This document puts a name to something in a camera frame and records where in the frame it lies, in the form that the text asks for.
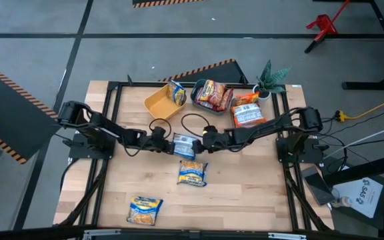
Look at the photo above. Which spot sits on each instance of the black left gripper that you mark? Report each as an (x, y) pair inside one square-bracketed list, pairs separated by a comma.
[(158, 140)]

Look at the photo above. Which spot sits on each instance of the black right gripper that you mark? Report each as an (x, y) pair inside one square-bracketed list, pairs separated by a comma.
[(213, 140)]

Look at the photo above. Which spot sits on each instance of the blue Maruchan ramen pack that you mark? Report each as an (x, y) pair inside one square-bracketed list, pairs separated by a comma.
[(192, 173), (145, 210), (177, 93), (183, 146)]

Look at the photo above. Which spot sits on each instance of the red Maruchan ramen pack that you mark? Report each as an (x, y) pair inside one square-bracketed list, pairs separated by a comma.
[(213, 93), (227, 100), (202, 102)]

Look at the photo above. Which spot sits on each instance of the orange Maruchan ramen pack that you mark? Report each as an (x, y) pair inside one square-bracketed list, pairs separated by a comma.
[(247, 115), (245, 99)]

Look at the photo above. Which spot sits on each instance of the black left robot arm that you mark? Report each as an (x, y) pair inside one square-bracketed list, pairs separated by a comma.
[(95, 123)]

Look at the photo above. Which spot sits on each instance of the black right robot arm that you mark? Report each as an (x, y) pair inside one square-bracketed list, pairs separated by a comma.
[(262, 130)]

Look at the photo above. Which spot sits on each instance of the yellow plastic bin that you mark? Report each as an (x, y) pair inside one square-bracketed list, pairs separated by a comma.
[(158, 106)]

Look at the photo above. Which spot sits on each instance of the grey-blue plastic bin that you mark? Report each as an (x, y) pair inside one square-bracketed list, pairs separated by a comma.
[(194, 91)]

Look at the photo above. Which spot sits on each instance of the translucent brown plastic bin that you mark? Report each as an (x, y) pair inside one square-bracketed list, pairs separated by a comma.
[(232, 100)]

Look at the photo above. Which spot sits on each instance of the black hazard-striped mat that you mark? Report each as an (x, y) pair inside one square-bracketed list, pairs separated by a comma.
[(218, 75), (8, 110)]

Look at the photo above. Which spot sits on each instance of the white plant pot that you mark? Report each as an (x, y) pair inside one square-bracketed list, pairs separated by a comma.
[(263, 97)]

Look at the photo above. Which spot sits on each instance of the green snake plant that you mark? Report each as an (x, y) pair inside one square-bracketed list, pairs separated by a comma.
[(268, 80)]

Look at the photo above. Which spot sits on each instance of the dark grey phone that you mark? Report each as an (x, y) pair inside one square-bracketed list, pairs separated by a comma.
[(317, 185)]

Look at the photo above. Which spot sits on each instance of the hazard-striped floor strip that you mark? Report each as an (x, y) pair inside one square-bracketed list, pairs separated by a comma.
[(152, 2)]

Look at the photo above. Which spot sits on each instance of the small clear bottle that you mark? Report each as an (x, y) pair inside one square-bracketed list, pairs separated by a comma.
[(343, 201)]

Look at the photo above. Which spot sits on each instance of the white printed paper sheet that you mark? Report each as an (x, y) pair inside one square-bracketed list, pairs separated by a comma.
[(362, 196)]

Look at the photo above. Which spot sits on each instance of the red metal floor stand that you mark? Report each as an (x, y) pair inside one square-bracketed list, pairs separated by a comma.
[(323, 24)]

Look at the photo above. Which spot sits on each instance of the black aluminium table frame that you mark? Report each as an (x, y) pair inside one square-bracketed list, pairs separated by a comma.
[(135, 85)]

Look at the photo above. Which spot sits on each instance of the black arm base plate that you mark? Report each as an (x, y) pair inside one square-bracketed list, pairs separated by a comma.
[(78, 151), (312, 155)]

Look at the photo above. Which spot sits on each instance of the silver metal bracket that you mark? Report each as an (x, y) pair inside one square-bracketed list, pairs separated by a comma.
[(102, 232), (287, 236)]

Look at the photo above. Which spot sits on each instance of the black metal stand frame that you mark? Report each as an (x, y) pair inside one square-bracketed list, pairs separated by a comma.
[(372, 85)]

